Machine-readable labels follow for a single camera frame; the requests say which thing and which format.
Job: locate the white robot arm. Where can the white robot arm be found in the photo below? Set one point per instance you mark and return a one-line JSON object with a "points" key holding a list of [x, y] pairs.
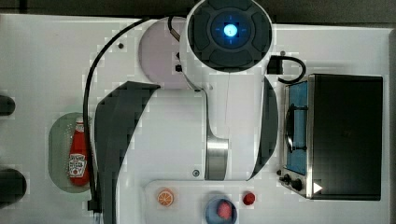
{"points": [[217, 123]]}

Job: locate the black cylinder upper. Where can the black cylinder upper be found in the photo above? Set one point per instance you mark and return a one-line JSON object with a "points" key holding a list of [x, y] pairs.
{"points": [[7, 105]]}

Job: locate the green oval strainer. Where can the green oval strainer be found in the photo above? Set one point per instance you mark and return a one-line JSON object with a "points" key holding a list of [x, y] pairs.
{"points": [[60, 140]]}

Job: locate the pink toy in bowl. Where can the pink toy in bowl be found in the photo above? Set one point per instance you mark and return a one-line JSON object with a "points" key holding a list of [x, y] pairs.
{"points": [[224, 210]]}

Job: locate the black cylinder lower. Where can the black cylinder lower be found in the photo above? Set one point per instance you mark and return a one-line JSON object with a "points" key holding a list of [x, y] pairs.
{"points": [[13, 187]]}

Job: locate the orange slice toy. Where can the orange slice toy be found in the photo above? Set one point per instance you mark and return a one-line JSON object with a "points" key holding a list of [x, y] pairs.
{"points": [[165, 197]]}

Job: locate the small red toy fruit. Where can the small red toy fruit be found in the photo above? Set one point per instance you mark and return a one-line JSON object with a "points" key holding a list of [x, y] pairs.
{"points": [[249, 199]]}

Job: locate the blue bowl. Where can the blue bowl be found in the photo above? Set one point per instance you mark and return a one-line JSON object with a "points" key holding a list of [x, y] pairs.
{"points": [[211, 216]]}

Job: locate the black cylinder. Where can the black cylinder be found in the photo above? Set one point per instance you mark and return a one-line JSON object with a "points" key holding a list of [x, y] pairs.
{"points": [[13, 187], [7, 105]]}

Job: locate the black toaster oven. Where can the black toaster oven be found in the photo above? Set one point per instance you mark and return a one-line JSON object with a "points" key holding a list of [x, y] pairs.
{"points": [[332, 137]]}

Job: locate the red plush ketchup bottle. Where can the red plush ketchup bottle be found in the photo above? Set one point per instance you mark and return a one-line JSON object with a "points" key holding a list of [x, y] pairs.
{"points": [[77, 161]]}

